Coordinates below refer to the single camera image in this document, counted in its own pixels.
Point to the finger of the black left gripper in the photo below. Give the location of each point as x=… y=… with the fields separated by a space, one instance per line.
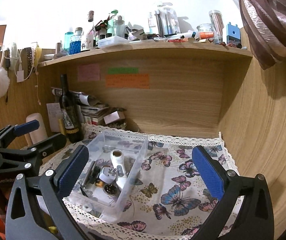
x=28 y=127
x=50 y=145

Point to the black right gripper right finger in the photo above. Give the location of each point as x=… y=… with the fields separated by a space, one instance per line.
x=221 y=186

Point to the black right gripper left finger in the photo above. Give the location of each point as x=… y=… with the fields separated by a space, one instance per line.
x=59 y=185

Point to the white power plug adapter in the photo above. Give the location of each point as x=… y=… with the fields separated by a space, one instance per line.
x=108 y=175

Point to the black round cap object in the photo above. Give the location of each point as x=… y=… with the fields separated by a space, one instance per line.
x=111 y=189

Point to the clear plastic storage box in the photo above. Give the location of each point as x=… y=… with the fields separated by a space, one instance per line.
x=92 y=198

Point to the white handheld massager device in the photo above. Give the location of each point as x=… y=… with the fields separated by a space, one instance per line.
x=118 y=162

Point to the white handwritten note paper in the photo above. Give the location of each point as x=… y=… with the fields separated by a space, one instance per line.
x=54 y=114

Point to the dark wine bottle elephant label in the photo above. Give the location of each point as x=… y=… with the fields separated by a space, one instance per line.
x=71 y=120

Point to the stack of books and papers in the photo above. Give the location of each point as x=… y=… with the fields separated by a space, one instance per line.
x=89 y=109

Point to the butterfly print lace cloth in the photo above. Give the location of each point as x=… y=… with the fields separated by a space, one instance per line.
x=166 y=198

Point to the small pink white box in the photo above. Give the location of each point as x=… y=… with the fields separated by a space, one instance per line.
x=114 y=117

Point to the pink sticky note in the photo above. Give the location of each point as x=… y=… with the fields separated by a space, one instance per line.
x=88 y=73

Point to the blue glass bottle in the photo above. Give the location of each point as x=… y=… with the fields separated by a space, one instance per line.
x=75 y=41

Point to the orange sticky note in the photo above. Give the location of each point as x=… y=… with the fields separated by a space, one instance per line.
x=140 y=81

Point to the green sticky note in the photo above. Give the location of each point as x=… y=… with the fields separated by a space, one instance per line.
x=123 y=70

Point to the clear white tray on shelf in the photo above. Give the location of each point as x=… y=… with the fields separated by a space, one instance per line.
x=112 y=41

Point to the blue box on shelf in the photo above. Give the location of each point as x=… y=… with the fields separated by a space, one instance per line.
x=233 y=35

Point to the pink brown hanging cloth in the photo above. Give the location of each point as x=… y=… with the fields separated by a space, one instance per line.
x=265 y=24

